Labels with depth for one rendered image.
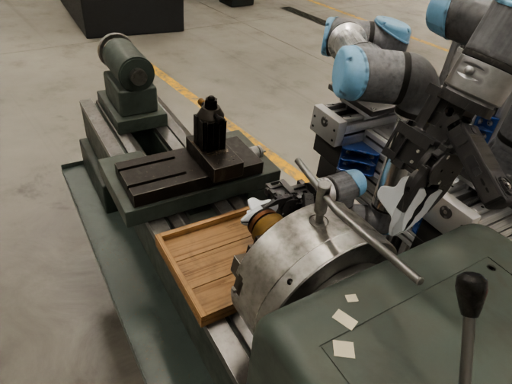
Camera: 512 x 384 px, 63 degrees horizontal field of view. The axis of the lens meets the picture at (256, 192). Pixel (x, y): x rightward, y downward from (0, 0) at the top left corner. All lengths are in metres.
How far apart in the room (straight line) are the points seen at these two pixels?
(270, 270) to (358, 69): 0.47
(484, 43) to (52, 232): 2.38
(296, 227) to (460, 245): 0.27
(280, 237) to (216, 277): 0.39
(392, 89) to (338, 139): 0.45
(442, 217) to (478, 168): 0.59
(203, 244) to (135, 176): 0.30
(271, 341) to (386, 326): 0.15
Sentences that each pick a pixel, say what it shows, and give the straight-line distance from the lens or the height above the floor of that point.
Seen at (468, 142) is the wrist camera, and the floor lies 1.47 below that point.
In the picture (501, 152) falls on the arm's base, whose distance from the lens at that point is 1.18.
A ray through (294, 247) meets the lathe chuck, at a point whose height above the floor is 1.22.
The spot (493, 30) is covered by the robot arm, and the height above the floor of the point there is 1.59.
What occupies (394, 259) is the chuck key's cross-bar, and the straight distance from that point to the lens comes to 0.57.
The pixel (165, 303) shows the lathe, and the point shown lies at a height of 0.54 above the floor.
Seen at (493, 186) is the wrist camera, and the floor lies 1.45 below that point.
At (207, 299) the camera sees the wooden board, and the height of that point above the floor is 0.88.
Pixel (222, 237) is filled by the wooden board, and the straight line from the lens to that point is 1.20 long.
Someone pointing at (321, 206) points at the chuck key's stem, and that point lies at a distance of 0.71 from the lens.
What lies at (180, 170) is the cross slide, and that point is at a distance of 1.30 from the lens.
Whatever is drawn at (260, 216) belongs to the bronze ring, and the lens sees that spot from 0.93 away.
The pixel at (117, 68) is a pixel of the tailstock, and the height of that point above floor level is 1.11.
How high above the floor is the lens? 1.72
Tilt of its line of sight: 37 degrees down
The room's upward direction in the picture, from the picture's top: 6 degrees clockwise
